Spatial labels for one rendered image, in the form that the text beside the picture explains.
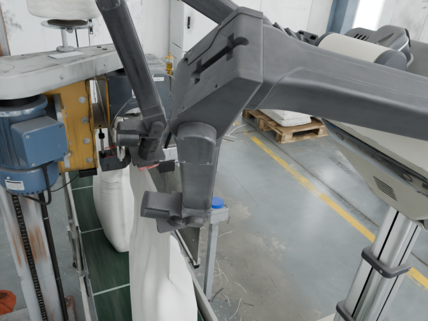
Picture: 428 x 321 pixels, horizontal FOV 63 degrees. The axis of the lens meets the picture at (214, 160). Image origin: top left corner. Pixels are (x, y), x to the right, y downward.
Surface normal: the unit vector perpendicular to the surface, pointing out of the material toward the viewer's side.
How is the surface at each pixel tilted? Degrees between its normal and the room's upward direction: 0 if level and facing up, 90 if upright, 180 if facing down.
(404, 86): 39
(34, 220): 90
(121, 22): 108
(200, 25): 90
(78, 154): 90
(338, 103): 124
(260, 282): 0
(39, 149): 90
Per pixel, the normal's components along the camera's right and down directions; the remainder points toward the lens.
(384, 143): -0.52, -0.57
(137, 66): 0.29, 0.70
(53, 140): 0.77, 0.37
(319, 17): 0.42, 0.47
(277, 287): 0.07, -0.87
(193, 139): -0.06, 0.92
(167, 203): 0.30, -0.36
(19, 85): 0.61, 0.44
